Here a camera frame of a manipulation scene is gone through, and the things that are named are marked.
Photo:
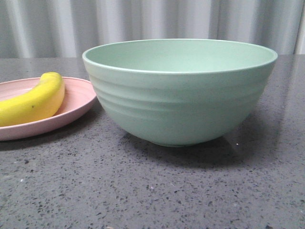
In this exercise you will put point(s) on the yellow banana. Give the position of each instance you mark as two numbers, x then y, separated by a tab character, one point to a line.
41	102

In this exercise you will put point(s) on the white pleated curtain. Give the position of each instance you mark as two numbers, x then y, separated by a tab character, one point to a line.
66	28

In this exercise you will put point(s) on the pink plate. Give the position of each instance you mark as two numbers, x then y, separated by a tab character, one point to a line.
79	99

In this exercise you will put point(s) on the green ribbed bowl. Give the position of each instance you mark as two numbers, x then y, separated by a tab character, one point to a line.
178	92

